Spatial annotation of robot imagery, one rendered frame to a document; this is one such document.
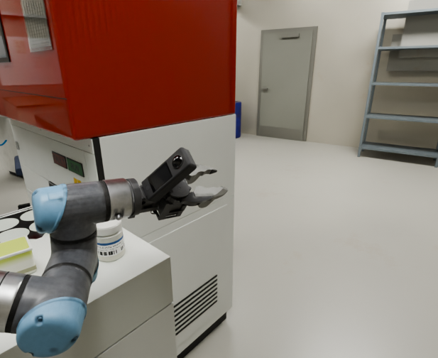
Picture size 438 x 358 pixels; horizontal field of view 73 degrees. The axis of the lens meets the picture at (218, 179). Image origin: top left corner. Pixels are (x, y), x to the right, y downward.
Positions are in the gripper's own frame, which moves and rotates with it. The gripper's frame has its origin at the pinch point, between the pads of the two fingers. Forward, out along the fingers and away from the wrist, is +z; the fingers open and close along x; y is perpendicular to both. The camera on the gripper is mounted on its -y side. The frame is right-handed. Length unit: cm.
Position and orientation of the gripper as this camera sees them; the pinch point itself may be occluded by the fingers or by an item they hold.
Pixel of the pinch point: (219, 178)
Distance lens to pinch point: 65.9
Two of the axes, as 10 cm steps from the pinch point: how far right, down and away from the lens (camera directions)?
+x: 4.3, 7.8, -4.6
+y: -4.0, 6.2, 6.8
